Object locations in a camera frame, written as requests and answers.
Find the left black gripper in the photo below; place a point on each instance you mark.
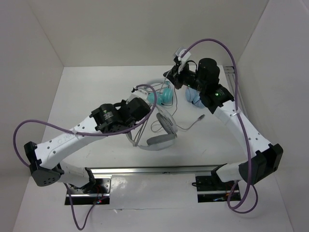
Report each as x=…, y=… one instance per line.
x=123, y=102

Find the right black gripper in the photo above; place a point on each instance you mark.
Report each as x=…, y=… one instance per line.
x=175, y=77

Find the grey white headphones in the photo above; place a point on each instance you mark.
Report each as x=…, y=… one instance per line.
x=165, y=124

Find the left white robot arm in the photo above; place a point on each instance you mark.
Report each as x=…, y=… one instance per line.
x=46, y=159

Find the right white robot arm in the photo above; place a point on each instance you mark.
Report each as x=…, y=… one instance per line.
x=264, y=156

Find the teal cat-ear headphones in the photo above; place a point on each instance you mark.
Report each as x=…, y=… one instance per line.
x=164, y=92

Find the blue pink cat-ear headphones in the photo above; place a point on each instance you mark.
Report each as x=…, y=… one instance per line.
x=192, y=96

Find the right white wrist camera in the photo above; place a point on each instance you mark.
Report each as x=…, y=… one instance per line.
x=181, y=57

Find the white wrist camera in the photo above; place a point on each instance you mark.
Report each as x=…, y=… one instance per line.
x=140, y=93
x=181, y=57

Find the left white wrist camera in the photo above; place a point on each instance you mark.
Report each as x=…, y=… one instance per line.
x=140, y=93

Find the aluminium side rail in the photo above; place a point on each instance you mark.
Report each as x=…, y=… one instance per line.
x=230, y=76

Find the aluminium front rail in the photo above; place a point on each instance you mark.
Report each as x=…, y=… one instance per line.
x=192, y=169

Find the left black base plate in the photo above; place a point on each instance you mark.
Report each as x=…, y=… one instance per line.
x=99, y=194

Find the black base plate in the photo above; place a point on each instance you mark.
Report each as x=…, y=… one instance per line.
x=99, y=194
x=209, y=192

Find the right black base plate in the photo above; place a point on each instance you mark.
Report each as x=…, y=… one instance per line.
x=209, y=192

